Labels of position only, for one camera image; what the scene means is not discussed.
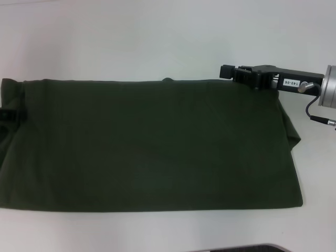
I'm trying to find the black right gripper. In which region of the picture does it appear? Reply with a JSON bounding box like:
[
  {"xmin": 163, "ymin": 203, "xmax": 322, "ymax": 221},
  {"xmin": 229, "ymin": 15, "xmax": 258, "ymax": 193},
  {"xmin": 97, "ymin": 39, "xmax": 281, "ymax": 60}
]
[{"xmin": 219, "ymin": 64, "xmax": 326, "ymax": 96}]

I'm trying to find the dark green printed t-shirt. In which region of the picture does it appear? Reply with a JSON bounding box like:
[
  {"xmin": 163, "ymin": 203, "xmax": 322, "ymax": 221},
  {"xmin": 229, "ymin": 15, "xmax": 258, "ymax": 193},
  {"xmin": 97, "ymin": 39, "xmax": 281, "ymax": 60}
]
[{"xmin": 0, "ymin": 76, "xmax": 304, "ymax": 213}]

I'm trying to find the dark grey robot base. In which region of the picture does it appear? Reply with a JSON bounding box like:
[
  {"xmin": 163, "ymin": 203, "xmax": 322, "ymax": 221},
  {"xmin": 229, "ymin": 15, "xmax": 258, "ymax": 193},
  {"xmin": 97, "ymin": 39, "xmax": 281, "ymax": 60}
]
[{"xmin": 202, "ymin": 243, "xmax": 292, "ymax": 252}]

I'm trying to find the right gripper cable with plug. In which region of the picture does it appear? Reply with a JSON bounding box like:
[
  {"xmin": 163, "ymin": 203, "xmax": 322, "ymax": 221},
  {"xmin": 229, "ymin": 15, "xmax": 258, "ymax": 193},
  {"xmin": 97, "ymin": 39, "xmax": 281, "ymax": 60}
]
[{"xmin": 298, "ymin": 81, "xmax": 336, "ymax": 127}]

